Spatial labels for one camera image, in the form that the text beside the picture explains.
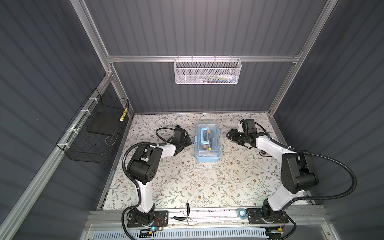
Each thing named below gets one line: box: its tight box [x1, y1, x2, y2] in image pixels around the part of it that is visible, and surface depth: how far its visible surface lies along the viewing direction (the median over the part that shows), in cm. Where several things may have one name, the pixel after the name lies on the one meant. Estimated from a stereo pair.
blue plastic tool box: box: [194, 121, 222, 163], surface depth 94 cm
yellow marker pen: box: [119, 107, 128, 122], surface depth 82 cm
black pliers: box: [173, 203, 193, 225], surface depth 76 cm
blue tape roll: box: [237, 207, 248, 220], surface depth 76 cm
